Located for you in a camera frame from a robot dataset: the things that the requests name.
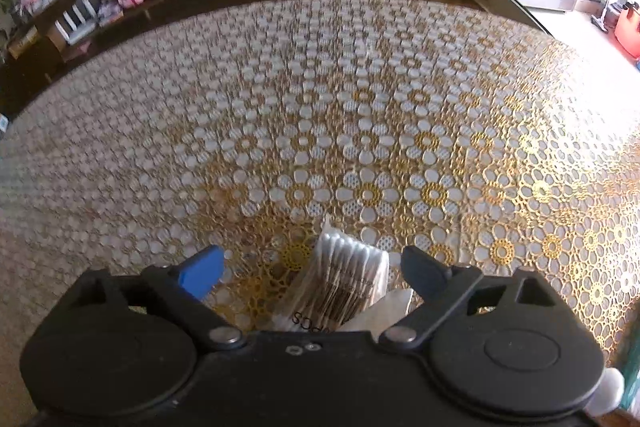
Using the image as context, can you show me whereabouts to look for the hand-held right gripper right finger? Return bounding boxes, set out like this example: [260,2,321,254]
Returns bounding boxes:
[379,245,564,351]

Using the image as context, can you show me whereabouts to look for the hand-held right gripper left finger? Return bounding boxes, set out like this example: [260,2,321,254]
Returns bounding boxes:
[61,245,247,351]

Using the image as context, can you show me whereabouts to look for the cotton swab packet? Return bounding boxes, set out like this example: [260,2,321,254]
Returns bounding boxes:
[272,217,414,334]

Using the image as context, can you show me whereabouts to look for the red plastic bin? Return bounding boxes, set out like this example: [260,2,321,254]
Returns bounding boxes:
[614,9,640,58]

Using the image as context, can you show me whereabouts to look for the gold lace tablecloth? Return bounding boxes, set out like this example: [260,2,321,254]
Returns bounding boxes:
[0,0,640,427]

